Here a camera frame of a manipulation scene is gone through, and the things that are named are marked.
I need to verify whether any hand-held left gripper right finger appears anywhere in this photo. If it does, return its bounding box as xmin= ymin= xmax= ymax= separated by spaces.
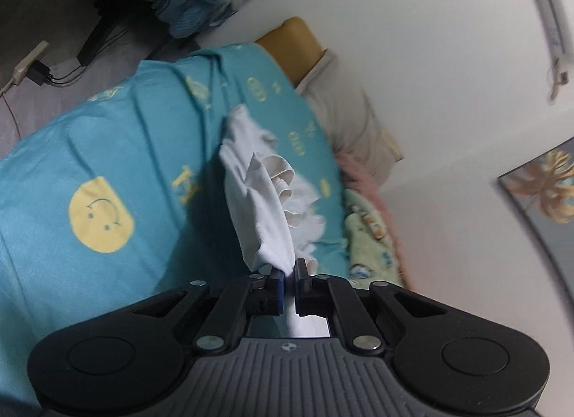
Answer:
xmin=295 ymin=258 xmax=450 ymax=353

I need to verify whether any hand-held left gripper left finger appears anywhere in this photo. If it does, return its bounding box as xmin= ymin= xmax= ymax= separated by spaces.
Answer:
xmin=133 ymin=267 xmax=286 ymax=353

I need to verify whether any white shirt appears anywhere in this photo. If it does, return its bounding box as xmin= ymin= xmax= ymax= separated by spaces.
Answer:
xmin=219 ymin=104 xmax=333 ymax=339

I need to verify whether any green cartoon blanket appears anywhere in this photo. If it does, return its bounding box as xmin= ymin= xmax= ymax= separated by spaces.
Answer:
xmin=343 ymin=188 xmax=407 ymax=289

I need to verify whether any pink fluffy blanket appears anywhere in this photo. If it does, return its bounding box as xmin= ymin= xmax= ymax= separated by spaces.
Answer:
xmin=334 ymin=152 xmax=414 ymax=289

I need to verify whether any grey pillow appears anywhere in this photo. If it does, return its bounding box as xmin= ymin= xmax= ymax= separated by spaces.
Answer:
xmin=296 ymin=49 xmax=404 ymax=185

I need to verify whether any teal printed bed sheet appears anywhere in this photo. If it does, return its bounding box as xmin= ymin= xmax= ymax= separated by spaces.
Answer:
xmin=0 ymin=43 xmax=359 ymax=409

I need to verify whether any yellow headboard cushion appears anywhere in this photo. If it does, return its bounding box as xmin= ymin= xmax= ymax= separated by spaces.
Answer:
xmin=255 ymin=16 xmax=326 ymax=86

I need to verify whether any framed leaf painting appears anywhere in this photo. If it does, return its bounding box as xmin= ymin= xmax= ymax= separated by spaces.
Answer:
xmin=498 ymin=137 xmax=574 ymax=275

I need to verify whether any black power adapter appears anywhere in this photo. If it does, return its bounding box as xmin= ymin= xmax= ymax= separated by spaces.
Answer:
xmin=28 ymin=61 xmax=53 ymax=86

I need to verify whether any beige power strip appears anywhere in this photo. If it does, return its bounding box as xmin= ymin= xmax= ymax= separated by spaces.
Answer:
xmin=10 ymin=41 xmax=50 ymax=86

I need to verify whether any black adapter cable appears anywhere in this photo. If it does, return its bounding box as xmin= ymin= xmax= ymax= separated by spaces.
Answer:
xmin=48 ymin=27 xmax=175 ymax=87

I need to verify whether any white wall pipe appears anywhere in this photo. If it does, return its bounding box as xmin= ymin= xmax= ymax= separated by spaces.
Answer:
xmin=516 ymin=0 xmax=574 ymax=106

